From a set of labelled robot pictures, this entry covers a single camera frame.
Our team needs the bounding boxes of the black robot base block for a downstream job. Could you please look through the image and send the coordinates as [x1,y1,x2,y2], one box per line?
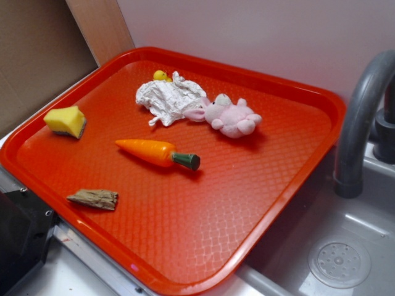
[1,188,57,295]

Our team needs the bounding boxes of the yellow sponge with grey pad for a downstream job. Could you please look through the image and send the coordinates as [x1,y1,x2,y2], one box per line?
[44,106,87,139]

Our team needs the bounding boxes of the red plastic tray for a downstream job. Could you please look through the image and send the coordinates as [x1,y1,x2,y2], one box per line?
[1,47,346,295]

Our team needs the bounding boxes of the orange plastic toy carrot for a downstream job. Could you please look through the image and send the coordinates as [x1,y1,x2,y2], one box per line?
[115,139,201,171]

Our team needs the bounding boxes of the pink plush bunny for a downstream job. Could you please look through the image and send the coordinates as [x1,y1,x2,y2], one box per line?
[183,94,262,139]

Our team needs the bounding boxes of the crumpled white cloth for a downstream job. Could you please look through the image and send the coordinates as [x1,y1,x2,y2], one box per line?
[135,71,207,127]

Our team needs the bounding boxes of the small yellow rubber duck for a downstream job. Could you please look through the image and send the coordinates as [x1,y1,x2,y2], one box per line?
[153,70,173,83]

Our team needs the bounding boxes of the brown wood piece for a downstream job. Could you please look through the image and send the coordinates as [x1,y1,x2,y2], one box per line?
[66,189,119,210]

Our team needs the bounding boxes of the grey curved faucet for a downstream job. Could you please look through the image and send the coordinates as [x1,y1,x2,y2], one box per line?
[333,49,394,199]

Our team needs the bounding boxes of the grey plastic sink basin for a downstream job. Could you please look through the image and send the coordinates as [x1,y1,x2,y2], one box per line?
[237,152,394,295]

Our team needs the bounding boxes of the brown cardboard panel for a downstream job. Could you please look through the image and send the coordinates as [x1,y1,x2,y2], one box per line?
[1,1,134,136]

